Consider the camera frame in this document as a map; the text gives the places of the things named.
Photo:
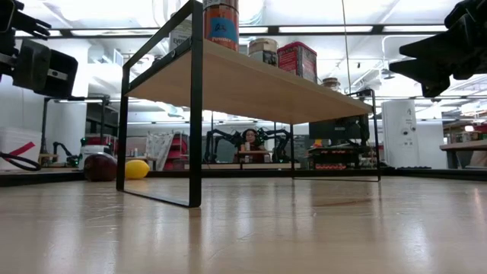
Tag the person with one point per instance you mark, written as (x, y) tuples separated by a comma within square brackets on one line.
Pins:
[(251, 139)]

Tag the orange label spice jar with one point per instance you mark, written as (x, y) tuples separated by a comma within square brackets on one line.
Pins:
[(220, 26)]

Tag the black background robot arm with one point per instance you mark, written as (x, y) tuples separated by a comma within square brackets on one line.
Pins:
[(220, 139), (277, 139)]

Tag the white tall cabinet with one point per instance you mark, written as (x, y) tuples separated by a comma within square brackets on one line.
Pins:
[(399, 144)]

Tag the red rolling cart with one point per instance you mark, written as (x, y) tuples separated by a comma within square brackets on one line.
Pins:
[(177, 146)]

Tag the white lid seasoning jar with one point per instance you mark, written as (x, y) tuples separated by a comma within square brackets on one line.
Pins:
[(180, 36)]

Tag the wooden shelf black metal frame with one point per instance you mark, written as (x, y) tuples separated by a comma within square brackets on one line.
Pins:
[(247, 87)]

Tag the yellow lemon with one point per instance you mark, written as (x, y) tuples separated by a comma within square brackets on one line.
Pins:
[(137, 170)]

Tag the red spice tin box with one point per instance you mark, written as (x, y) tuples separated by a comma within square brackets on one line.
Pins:
[(296, 61)]

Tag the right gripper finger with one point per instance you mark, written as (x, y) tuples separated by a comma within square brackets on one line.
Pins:
[(433, 74), (437, 47)]

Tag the background wooden table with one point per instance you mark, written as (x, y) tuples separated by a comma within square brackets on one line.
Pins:
[(464, 145)]

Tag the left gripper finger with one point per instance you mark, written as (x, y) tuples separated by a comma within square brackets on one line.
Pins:
[(45, 70), (32, 24)]

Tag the black computer monitor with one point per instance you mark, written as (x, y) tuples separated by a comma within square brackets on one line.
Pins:
[(335, 129)]

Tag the small brown spice jar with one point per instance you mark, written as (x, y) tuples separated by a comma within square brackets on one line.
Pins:
[(331, 84)]

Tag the black overhead frame bar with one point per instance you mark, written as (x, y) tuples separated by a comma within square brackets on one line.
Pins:
[(274, 29)]

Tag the white bin red stripe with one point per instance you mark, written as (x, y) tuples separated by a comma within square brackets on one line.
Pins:
[(15, 137)]

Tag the dark red round fruit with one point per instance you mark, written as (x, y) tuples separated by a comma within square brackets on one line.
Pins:
[(99, 167)]

